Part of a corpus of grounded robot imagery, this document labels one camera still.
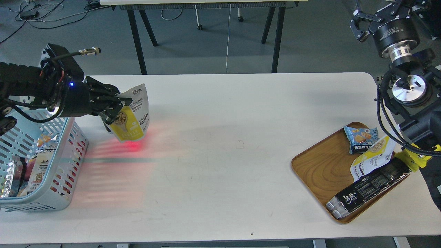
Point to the yellow cartoon snack packet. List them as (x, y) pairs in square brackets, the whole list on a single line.
[(414, 160)]

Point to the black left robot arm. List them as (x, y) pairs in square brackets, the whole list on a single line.
[(56, 88)]

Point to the light blue plastic basket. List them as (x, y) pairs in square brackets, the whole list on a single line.
[(57, 187)]

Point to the wooden tray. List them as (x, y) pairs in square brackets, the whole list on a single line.
[(324, 169)]

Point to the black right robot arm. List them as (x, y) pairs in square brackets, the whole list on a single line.
[(411, 86)]

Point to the white snack pack in basket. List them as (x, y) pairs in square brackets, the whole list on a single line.
[(47, 144)]

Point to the blue snack packet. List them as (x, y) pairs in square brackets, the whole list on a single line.
[(361, 139)]

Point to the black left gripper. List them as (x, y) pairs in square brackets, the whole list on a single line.
[(81, 99)]

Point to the black long snack package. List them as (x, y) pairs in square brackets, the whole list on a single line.
[(367, 188)]

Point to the yellow white snack bag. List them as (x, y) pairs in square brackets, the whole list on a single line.
[(375, 157)]

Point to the yellow white snack pouch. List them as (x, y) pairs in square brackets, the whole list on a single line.
[(133, 120)]

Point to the black leg background table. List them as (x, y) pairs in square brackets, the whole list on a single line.
[(142, 5)]

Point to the black barcode scanner red window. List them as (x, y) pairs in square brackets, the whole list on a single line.
[(106, 124)]

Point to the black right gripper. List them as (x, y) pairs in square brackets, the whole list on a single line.
[(396, 27)]

